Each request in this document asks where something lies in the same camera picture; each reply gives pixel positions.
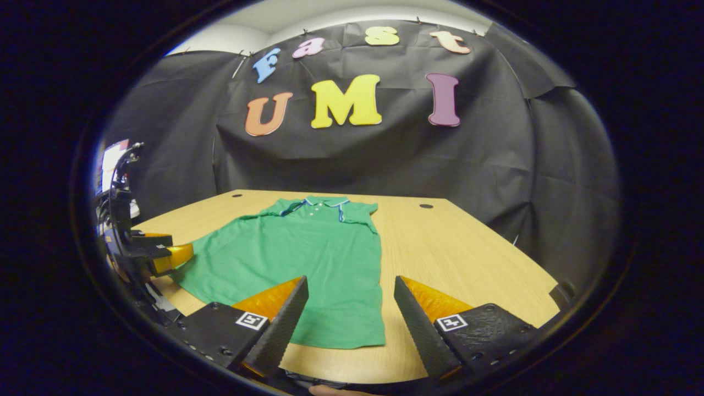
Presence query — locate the green T-shirt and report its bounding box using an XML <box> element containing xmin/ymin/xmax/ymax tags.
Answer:
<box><xmin>169</xmin><ymin>195</ymin><xmax>386</xmax><ymax>350</ymax></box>

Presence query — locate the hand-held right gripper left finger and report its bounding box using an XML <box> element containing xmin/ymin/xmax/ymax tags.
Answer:
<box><xmin>165</xmin><ymin>275</ymin><xmax>310</xmax><ymax>380</ymax></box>

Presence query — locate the computer monitor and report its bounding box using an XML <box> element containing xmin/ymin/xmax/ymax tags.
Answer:
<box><xmin>101</xmin><ymin>139</ymin><xmax>131</xmax><ymax>194</ymax></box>

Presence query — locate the black backdrop cloth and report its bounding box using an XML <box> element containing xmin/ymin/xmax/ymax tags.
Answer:
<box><xmin>102</xmin><ymin>19</ymin><xmax>622</xmax><ymax>287</ymax></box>

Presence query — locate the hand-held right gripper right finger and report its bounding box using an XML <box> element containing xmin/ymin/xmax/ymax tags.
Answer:
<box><xmin>394</xmin><ymin>275</ymin><xmax>542</xmax><ymax>383</ymax></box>

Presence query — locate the small dark boxy object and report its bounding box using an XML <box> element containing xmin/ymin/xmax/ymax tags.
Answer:
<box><xmin>549</xmin><ymin>281</ymin><xmax>576</xmax><ymax>310</ymax></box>

